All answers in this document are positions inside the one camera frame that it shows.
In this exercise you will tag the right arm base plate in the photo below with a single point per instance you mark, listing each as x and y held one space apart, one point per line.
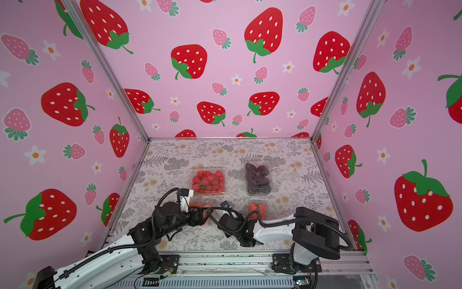
284 263

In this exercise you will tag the aluminium front rail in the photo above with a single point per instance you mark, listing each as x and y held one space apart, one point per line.
255 269

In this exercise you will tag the clear box of dark berries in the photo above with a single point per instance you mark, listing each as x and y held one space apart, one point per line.
258 179

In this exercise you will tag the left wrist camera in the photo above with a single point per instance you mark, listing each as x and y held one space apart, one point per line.
184 197

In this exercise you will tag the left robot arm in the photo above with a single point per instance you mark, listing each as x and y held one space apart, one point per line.
135 252

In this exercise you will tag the small clear box of tomatoes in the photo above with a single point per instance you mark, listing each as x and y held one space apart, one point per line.
260 207

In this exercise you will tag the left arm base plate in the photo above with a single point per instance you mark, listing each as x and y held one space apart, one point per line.
162 264

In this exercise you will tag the clear box of red strawberries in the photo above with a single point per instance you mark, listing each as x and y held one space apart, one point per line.
208 181

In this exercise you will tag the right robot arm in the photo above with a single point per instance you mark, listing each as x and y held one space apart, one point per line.
314 235

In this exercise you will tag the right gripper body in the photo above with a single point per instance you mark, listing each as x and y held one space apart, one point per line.
225 220

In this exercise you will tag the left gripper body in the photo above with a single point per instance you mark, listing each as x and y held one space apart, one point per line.
194 221

